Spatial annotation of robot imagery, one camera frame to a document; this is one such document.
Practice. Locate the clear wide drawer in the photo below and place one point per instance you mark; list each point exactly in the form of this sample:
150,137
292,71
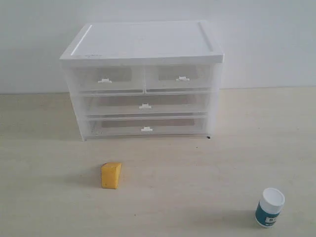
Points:
145,104
148,126

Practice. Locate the white plastic drawer cabinet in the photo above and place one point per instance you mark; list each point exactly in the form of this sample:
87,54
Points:
142,44

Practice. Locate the teal bottle white cap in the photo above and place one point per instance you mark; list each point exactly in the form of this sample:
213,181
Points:
269,207

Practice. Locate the clear bottom wide drawer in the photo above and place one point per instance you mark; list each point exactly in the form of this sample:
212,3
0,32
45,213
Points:
148,126

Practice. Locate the yellow cheese wedge block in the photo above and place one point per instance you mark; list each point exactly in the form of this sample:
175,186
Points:
110,173

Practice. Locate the clear middle wide drawer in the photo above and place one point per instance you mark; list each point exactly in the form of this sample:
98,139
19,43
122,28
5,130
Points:
145,104

